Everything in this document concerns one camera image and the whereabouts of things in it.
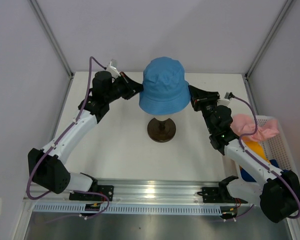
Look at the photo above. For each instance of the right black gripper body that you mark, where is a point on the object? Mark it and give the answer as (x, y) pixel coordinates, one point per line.
(206, 105)

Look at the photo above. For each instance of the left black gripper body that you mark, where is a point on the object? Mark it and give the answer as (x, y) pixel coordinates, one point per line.
(120, 88)

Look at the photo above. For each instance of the blue bucket hat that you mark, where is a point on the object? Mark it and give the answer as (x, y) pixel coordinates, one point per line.
(165, 90)

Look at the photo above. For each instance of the pink bucket hat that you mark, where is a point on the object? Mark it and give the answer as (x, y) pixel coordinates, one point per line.
(244, 124)

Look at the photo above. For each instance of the cream mannequin head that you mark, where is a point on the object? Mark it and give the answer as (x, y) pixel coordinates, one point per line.
(161, 131)

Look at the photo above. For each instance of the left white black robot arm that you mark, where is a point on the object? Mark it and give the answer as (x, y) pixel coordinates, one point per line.
(47, 165)

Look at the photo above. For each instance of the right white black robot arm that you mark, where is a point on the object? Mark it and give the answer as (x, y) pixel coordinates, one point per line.
(275, 191)

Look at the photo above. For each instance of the yellow hat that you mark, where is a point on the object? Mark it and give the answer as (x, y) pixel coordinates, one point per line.
(256, 148)

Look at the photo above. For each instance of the white plastic basket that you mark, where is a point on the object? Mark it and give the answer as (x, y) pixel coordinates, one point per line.
(276, 148)

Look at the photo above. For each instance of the dark blue hat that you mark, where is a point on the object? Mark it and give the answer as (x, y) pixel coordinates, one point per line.
(275, 163)

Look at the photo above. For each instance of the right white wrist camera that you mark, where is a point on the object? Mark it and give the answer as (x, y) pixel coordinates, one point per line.
(226, 100)

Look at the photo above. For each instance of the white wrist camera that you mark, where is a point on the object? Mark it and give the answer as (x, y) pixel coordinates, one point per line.
(226, 100)
(112, 68)

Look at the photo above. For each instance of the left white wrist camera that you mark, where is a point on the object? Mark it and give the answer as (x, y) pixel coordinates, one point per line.
(112, 68)

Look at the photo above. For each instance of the right aluminium corner post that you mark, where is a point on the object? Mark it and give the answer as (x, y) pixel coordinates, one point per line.
(274, 28)

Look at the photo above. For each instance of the aluminium corner post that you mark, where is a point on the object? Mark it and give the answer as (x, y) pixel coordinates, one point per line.
(274, 28)
(39, 14)

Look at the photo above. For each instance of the left aluminium corner post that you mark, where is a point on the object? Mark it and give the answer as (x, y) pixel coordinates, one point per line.
(39, 14)

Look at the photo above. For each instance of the aluminium mounting rail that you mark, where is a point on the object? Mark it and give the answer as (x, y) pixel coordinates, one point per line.
(155, 191)

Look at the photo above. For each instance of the white slotted cable duct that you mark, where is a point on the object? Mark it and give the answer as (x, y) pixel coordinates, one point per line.
(82, 208)

